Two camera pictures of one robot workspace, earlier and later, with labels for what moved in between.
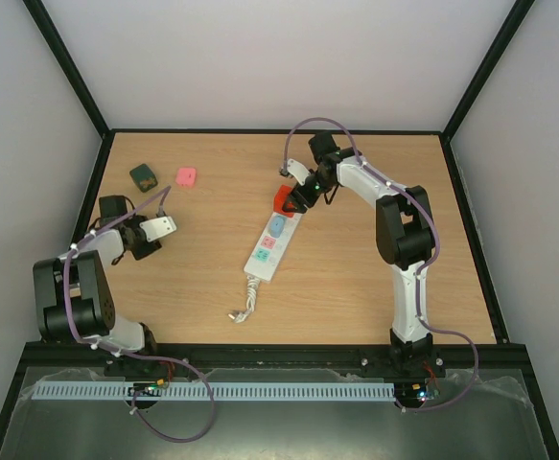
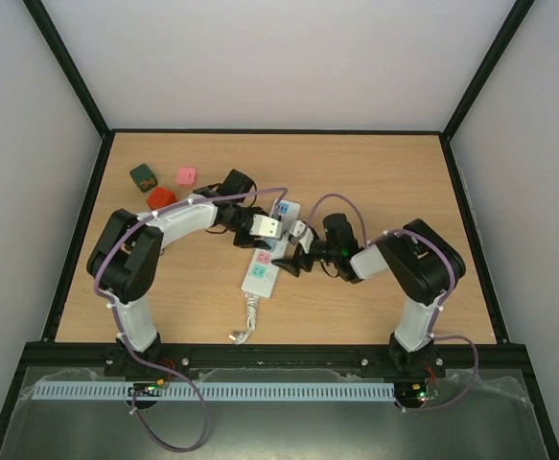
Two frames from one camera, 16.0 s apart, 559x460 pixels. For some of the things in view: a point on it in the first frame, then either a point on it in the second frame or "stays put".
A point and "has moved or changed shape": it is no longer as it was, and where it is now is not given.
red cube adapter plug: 279,199 -> 160,197
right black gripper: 299,199 -> 303,254
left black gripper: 142,253 -> 250,243
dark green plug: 144,177 stays put
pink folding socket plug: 185,176 stays put
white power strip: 271,245 has moved or changed shape
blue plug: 277,225 has moved or changed shape
